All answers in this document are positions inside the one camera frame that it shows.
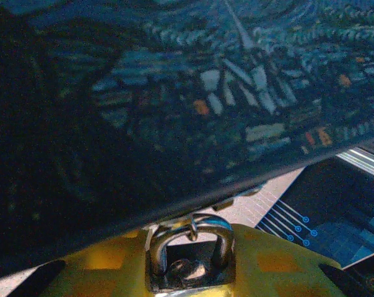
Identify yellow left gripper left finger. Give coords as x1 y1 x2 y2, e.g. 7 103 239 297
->
13 228 157 297

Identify dark mat blue circuit lines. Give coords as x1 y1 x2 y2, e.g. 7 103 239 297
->
236 156 374 270

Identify black plastic box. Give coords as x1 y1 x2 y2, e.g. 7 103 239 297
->
0 0 374 281

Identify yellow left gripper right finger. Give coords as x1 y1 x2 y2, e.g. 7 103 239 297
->
230 224 363 297

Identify metal padlock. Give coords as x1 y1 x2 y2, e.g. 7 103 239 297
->
145 213 237 295

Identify silver key ring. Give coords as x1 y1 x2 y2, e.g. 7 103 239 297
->
186 215 200 241

